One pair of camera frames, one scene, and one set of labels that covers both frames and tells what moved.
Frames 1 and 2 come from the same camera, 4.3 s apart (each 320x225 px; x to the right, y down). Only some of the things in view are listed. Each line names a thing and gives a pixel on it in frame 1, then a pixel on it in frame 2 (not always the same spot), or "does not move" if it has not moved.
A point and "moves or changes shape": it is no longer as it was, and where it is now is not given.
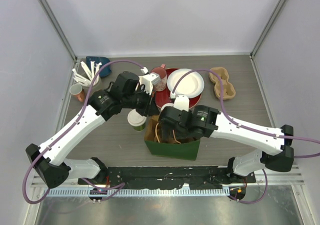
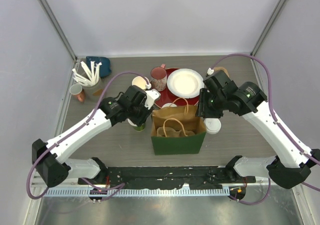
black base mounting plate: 165,177 does not move
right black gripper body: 180,134 → 214,106
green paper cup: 139,128 does not move
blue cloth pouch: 106,71 does not move
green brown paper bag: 159,145 moves or changes shape
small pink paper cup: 77,91 does not move
